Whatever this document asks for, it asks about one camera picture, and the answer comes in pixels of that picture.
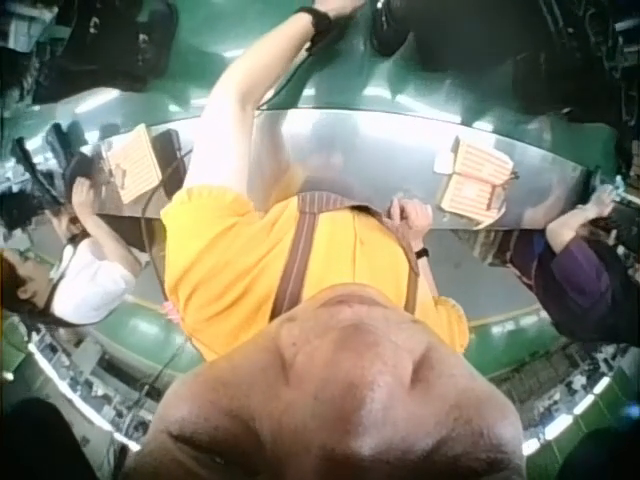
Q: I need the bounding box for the person's left hand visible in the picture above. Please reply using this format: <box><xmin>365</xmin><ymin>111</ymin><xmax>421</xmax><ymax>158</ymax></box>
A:
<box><xmin>320</xmin><ymin>0</ymin><xmax>367</xmax><ymax>23</ymax></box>

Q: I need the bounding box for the person's right hand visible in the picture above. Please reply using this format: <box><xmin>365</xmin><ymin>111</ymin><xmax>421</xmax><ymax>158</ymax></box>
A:
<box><xmin>387</xmin><ymin>197</ymin><xmax>434</xmax><ymax>248</ymax></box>

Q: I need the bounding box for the white tape piece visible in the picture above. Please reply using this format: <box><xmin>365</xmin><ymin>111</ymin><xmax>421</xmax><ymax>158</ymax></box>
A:
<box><xmin>433</xmin><ymin>149</ymin><xmax>457</xmax><ymax>175</ymax></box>

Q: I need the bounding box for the stack of orange sticker sheets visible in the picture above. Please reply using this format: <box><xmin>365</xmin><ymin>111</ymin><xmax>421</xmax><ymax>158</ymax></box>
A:
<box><xmin>104</xmin><ymin>123</ymin><xmax>164</xmax><ymax>206</ymax></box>
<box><xmin>438</xmin><ymin>136</ymin><xmax>517</xmax><ymax>225</ymax></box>

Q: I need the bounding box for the black tall leather boot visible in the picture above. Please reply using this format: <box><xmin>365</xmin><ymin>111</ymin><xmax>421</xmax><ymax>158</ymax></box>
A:
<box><xmin>368</xmin><ymin>0</ymin><xmax>502</xmax><ymax>69</ymax></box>
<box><xmin>28</xmin><ymin>0</ymin><xmax>180</xmax><ymax>97</ymax></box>

